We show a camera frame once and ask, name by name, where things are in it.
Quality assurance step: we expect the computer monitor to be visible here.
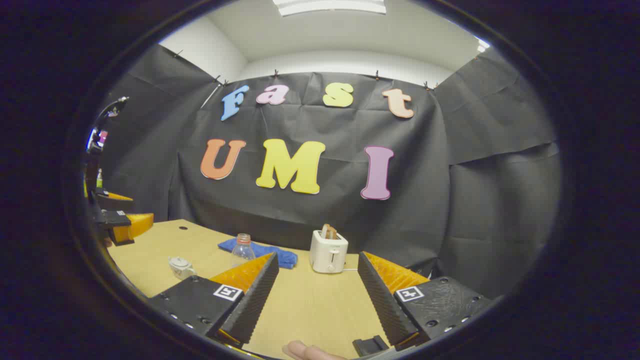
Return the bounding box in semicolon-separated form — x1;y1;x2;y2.
87;127;108;153

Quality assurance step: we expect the black backdrop cloth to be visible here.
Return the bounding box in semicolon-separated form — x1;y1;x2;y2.
97;44;561;301

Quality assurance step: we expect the ceiling light panel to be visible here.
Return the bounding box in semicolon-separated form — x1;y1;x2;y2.
272;0;387;17

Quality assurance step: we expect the white toaster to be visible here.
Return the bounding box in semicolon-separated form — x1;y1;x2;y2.
309;229;349;274

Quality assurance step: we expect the white floral teacup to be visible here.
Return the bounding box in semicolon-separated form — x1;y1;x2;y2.
168;260;197;280

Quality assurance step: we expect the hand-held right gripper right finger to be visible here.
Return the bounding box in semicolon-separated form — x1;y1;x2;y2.
357;251;496;352

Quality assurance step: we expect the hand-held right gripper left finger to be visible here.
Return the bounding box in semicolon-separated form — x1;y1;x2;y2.
148;252;280;349

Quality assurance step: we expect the blue folded towel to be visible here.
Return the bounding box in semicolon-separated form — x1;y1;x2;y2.
218;237;299;270

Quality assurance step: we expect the clear plastic water bottle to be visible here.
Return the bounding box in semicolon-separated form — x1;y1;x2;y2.
231;233;257;268

